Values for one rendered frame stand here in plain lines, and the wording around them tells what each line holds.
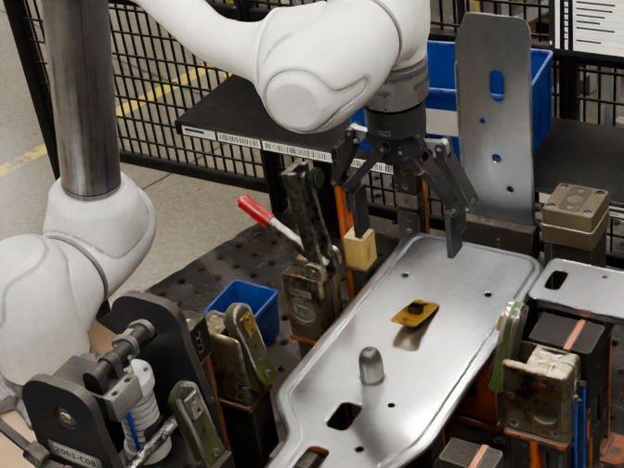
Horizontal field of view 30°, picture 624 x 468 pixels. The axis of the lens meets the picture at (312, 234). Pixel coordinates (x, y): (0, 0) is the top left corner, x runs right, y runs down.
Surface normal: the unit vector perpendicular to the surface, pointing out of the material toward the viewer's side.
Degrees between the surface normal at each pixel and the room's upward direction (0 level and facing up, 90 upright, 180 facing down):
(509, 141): 90
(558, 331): 0
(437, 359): 0
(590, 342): 0
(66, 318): 89
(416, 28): 92
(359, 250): 90
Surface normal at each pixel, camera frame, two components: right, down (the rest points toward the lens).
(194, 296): -0.12, -0.82
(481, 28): -0.50, 0.54
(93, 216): 0.17, 0.07
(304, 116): -0.29, 0.57
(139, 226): 0.95, 0.17
